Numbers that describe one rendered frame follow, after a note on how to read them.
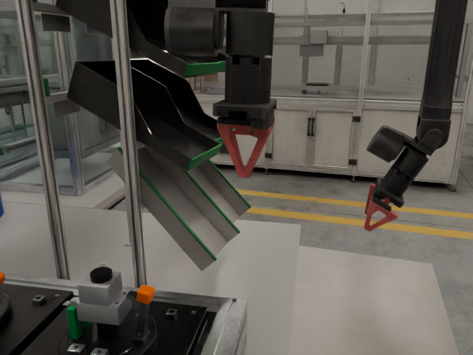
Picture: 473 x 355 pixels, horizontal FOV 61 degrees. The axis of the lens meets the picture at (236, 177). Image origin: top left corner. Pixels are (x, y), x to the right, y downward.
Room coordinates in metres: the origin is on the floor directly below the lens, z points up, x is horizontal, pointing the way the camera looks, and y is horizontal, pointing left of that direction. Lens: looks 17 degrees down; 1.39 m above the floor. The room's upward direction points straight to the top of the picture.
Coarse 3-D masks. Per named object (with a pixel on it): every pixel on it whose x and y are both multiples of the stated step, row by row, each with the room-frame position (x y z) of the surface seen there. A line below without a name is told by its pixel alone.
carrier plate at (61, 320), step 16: (160, 304) 0.60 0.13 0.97; (176, 304) 0.60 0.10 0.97; (64, 320) 0.56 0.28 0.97; (160, 320) 0.56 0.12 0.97; (176, 320) 0.56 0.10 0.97; (192, 320) 0.56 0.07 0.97; (48, 336) 0.52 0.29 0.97; (160, 336) 0.52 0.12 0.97; (176, 336) 0.52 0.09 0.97; (192, 336) 0.52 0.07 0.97; (32, 352) 0.49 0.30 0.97; (48, 352) 0.49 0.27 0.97; (160, 352) 0.49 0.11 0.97; (176, 352) 0.49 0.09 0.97; (192, 352) 0.50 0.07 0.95
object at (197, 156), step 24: (96, 72) 0.83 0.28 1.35; (72, 96) 0.77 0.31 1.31; (96, 96) 0.75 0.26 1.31; (144, 96) 0.86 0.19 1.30; (168, 96) 0.84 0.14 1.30; (144, 120) 0.72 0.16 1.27; (168, 120) 0.84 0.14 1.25; (144, 144) 0.72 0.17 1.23; (168, 144) 0.70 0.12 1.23; (192, 144) 0.79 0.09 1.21; (216, 144) 0.80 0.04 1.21
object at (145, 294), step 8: (144, 288) 0.49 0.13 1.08; (152, 288) 0.49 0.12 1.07; (128, 296) 0.49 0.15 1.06; (136, 296) 0.49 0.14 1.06; (144, 296) 0.48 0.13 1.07; (152, 296) 0.49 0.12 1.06; (144, 304) 0.48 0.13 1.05; (144, 312) 0.48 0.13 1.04; (144, 320) 0.48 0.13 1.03; (144, 328) 0.48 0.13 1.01
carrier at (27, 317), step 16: (0, 288) 0.65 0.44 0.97; (16, 288) 0.65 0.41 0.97; (32, 288) 0.65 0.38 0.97; (48, 288) 0.65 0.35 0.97; (0, 304) 0.58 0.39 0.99; (16, 304) 0.60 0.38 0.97; (48, 304) 0.60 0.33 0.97; (0, 320) 0.54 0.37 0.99; (16, 320) 0.56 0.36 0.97; (32, 320) 0.56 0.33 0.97; (48, 320) 0.57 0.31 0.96; (0, 336) 0.52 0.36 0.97; (16, 336) 0.52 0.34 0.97; (32, 336) 0.53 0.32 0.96; (0, 352) 0.49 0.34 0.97; (16, 352) 0.50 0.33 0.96
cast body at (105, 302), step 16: (96, 272) 0.50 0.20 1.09; (112, 272) 0.50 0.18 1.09; (80, 288) 0.48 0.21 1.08; (96, 288) 0.48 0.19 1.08; (112, 288) 0.49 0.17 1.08; (80, 304) 0.48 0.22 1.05; (96, 304) 0.48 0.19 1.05; (112, 304) 0.48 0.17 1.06; (128, 304) 0.50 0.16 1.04; (80, 320) 0.48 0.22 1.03; (96, 320) 0.48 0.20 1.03; (112, 320) 0.47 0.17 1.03
